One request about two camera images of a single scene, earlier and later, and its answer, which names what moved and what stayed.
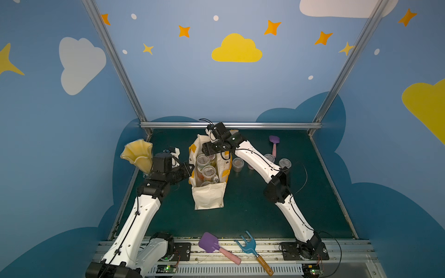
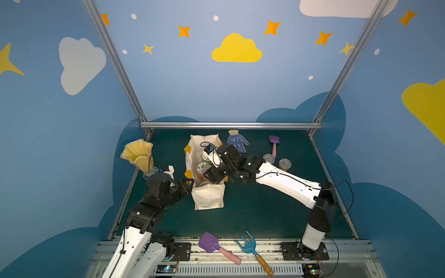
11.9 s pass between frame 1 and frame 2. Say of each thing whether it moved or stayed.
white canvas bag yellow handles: stayed
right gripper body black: moved
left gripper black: moved
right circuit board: stayed
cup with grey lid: stayed
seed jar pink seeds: stayed
